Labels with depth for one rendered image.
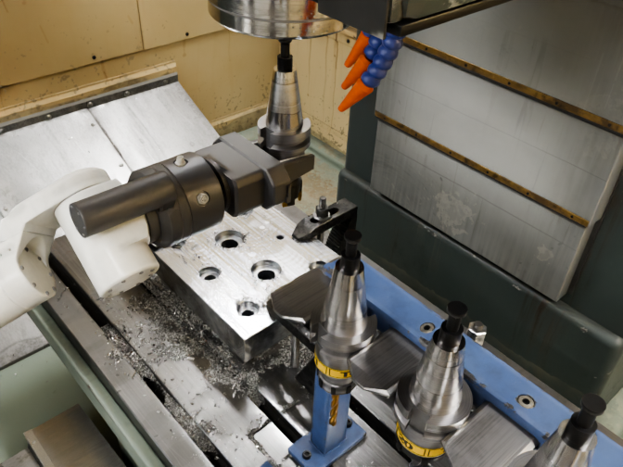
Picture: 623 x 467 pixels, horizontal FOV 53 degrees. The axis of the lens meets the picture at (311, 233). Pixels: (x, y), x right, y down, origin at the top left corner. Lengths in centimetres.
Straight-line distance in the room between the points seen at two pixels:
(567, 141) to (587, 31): 16
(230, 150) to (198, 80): 123
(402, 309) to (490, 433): 14
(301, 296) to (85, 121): 122
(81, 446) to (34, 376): 31
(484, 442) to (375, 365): 11
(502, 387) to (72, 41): 141
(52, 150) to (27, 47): 25
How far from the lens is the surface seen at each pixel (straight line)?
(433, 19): 32
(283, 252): 102
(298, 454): 88
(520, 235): 115
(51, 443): 116
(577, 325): 120
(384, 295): 62
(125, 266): 62
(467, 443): 54
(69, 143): 172
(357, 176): 142
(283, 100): 72
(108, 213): 60
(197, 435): 92
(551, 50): 100
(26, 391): 139
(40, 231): 69
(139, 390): 97
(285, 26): 61
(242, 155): 72
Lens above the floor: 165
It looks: 39 degrees down
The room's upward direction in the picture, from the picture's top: 3 degrees clockwise
